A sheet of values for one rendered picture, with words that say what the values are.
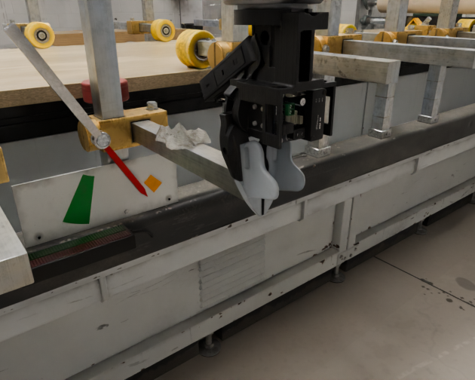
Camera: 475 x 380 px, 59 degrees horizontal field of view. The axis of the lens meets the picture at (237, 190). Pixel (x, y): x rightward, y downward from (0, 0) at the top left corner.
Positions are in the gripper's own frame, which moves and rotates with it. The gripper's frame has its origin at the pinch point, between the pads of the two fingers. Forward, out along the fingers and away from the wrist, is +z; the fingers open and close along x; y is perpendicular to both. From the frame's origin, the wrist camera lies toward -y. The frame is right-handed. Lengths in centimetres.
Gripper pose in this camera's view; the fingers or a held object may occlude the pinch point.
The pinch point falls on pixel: (256, 201)
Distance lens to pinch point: 47.1
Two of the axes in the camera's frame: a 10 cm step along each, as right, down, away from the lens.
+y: 6.1, 3.0, -7.3
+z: 0.1, 9.2, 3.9
